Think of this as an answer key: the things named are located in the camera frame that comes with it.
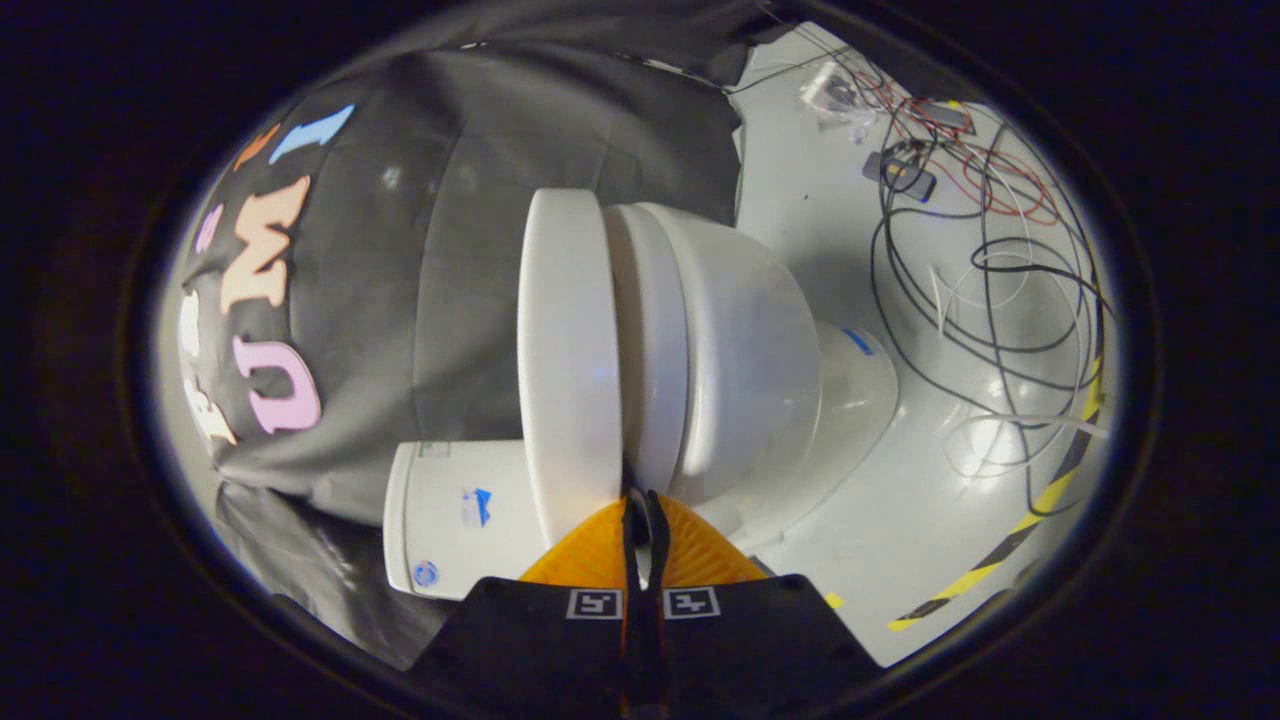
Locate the small grey adapter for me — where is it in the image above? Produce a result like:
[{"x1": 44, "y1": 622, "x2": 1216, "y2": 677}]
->
[{"x1": 862, "y1": 148, "x2": 939, "y2": 204}]

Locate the white toilet seat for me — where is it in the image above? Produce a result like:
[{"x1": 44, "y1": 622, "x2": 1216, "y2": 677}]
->
[{"x1": 603, "y1": 205, "x2": 693, "y2": 493}]

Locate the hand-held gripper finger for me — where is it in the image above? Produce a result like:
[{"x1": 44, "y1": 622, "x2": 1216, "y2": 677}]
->
[
  {"x1": 410, "y1": 492, "x2": 646, "y2": 720},
  {"x1": 643, "y1": 490, "x2": 887, "y2": 720}
]

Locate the tangle of black cables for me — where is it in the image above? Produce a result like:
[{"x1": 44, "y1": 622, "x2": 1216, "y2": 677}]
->
[{"x1": 868, "y1": 130, "x2": 1113, "y2": 523}]

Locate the yellow black floor tape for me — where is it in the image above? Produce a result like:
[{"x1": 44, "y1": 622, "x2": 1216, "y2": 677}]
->
[{"x1": 822, "y1": 350, "x2": 1107, "y2": 635}]

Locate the tangle of red wires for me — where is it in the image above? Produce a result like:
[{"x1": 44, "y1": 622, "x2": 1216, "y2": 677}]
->
[{"x1": 858, "y1": 68, "x2": 1063, "y2": 227}]

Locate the black backdrop cloth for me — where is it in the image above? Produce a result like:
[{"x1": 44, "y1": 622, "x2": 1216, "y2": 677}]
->
[{"x1": 160, "y1": 0, "x2": 796, "y2": 673}]

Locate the clear plastic bag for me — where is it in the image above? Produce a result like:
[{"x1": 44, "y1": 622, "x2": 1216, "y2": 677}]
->
[{"x1": 798, "y1": 58, "x2": 879, "y2": 143}]

